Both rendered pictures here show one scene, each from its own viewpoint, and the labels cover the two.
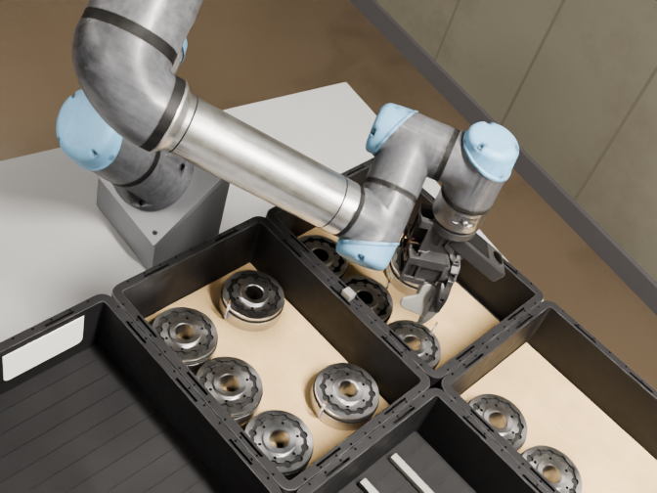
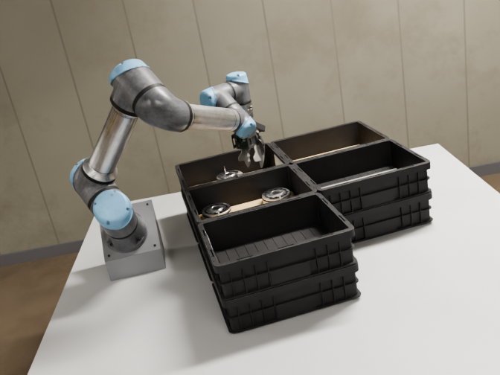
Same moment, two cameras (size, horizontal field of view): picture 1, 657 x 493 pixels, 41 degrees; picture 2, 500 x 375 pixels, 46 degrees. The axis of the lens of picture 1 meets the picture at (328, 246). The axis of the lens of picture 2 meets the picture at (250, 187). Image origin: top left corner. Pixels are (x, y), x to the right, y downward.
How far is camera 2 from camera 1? 1.38 m
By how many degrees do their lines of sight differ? 41
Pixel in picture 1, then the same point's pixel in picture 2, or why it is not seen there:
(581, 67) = (128, 172)
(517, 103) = not seen: hidden behind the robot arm
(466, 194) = (245, 94)
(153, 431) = (263, 241)
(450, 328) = not seen: hidden behind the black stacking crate
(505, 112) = not seen: hidden behind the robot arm
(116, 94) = (174, 106)
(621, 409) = (318, 146)
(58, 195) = (94, 292)
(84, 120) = (111, 204)
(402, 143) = (220, 93)
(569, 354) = (292, 149)
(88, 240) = (130, 284)
